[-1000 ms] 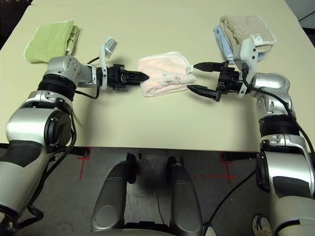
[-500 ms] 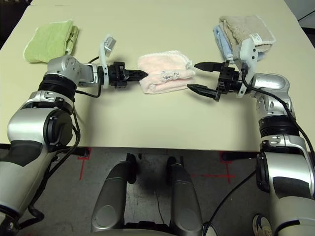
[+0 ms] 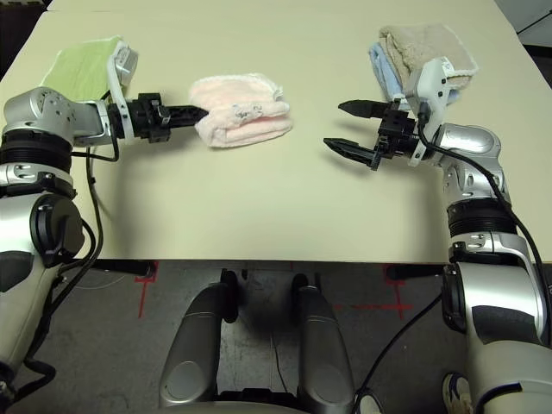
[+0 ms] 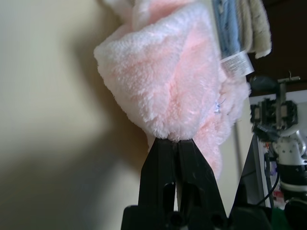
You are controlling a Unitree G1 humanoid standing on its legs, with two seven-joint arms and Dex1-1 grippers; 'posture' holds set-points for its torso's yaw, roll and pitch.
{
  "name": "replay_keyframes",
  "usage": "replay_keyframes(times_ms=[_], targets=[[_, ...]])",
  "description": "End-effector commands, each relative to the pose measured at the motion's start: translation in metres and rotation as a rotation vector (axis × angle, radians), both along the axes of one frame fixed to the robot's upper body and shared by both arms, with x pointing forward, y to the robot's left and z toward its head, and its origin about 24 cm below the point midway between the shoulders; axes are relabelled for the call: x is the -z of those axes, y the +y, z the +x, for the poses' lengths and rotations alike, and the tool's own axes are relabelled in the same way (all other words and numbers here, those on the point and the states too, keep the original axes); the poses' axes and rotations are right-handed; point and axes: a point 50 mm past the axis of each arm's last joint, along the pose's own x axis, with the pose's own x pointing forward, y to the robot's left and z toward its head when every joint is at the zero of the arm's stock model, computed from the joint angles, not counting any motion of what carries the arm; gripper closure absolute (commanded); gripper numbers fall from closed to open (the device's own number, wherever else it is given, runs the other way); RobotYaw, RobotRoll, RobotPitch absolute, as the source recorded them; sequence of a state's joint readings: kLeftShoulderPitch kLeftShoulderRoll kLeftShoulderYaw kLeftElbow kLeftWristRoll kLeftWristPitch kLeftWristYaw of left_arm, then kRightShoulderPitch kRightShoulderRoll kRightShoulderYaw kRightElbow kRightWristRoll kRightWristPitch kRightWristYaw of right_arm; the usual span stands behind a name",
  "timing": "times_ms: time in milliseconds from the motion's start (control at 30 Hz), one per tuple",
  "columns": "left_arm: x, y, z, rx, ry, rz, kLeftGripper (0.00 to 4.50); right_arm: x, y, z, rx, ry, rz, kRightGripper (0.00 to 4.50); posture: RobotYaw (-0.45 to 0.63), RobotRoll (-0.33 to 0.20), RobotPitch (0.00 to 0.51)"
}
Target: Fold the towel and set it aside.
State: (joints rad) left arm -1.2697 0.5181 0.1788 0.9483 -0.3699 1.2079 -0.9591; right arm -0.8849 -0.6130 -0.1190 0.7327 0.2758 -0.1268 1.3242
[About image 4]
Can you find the pink towel with duck embroidery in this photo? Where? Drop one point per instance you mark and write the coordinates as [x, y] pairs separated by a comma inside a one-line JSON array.
[[163, 76]]

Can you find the folded beige towel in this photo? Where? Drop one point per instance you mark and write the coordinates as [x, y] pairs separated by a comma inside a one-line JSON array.
[[256, 26]]

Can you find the folded light blue towel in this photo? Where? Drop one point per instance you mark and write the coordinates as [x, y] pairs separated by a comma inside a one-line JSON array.
[[227, 26]]

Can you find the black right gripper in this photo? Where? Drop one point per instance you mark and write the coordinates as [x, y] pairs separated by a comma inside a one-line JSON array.
[[268, 112]]

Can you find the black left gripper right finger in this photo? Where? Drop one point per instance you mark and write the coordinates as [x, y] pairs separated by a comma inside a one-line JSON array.
[[196, 177]]

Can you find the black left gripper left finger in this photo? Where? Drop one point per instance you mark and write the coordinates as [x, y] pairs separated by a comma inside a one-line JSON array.
[[158, 172]]

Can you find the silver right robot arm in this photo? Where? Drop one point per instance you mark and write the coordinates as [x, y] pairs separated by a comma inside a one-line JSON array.
[[290, 151]]

